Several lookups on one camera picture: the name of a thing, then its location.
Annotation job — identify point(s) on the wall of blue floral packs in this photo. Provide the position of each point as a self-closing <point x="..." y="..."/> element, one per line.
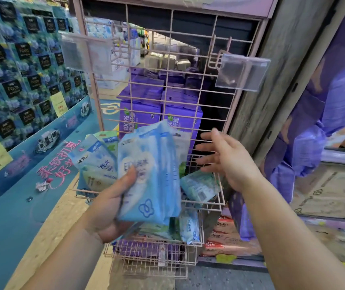
<point x="18" y="63"/>

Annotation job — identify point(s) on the small blue wipes packet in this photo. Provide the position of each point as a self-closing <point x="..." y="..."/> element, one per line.
<point x="190" y="228"/>

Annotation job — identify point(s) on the stack of white tissue packages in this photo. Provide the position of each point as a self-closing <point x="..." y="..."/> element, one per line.
<point x="121" y="57"/>

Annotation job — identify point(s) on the clear plastic tag holder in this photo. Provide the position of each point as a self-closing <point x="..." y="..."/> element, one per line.
<point x="242" y="72"/>
<point x="84" y="52"/>

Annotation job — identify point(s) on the grey boxes behind rack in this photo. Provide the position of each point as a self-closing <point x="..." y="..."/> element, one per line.
<point x="166" y="60"/>

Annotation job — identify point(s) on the green-topped wipes packet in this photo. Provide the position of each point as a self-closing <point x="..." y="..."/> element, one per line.
<point x="107" y="136"/>

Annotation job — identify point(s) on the red and white tissue pack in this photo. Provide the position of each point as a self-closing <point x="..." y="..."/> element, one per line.
<point x="226" y="238"/>

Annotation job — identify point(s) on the person's right hand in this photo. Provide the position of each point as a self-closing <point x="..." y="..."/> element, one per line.
<point x="233" y="161"/>

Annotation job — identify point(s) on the green wet wipes packet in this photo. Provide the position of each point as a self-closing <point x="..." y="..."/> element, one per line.
<point x="199" y="185"/>

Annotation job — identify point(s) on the blue printed display base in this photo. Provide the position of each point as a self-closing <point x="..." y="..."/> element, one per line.
<point x="24" y="157"/>

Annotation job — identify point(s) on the grey wooden post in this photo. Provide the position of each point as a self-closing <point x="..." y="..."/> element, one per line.
<point x="281" y="72"/>

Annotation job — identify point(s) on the person's left thumb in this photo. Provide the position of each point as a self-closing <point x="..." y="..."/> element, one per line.
<point x="126" y="181"/>

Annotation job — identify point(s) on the person's right middle finger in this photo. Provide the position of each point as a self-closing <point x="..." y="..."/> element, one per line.
<point x="207" y="147"/>

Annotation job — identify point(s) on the person's right thumb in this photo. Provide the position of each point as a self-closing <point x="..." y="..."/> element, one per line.
<point x="217" y="134"/>

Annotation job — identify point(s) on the person's right forearm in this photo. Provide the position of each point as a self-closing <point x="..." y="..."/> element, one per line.
<point x="287" y="238"/>

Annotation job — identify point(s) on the large blue wet wipes packet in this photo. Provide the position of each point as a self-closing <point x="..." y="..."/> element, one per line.
<point x="154" y="166"/>

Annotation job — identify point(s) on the purple tissue carton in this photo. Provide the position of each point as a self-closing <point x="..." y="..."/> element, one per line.
<point x="183" y="114"/>
<point x="140" y="111"/>

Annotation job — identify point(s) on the beige tissue packs on shelf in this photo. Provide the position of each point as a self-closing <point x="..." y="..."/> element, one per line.
<point x="332" y="193"/>

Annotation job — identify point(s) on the purple plastic tissue bundles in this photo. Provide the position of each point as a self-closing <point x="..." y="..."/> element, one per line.
<point x="323" y="117"/>

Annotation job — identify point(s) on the person's left forearm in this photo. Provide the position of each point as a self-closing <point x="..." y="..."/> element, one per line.
<point x="66" y="259"/>

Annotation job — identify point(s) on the light blue wipes packet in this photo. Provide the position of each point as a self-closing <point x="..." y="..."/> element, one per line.
<point x="95" y="166"/>

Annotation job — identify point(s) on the person's left hand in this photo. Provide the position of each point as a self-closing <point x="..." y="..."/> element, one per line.
<point x="106" y="208"/>

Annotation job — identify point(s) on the person's right little finger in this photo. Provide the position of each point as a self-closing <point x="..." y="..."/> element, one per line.
<point x="211" y="169"/>

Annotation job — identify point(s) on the small yellow price sign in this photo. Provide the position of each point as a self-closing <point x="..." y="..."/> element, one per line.
<point x="58" y="104"/>

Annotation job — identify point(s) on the crumpled paper scrap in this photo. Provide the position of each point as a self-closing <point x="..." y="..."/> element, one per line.
<point x="44" y="184"/>

